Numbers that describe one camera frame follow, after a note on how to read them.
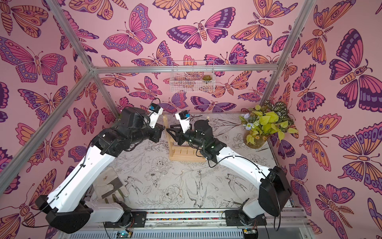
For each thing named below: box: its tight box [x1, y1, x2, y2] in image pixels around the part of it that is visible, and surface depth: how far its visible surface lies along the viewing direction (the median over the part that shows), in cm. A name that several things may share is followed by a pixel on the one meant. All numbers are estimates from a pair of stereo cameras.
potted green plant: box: [238, 99, 299, 149], surface depth 89 cm
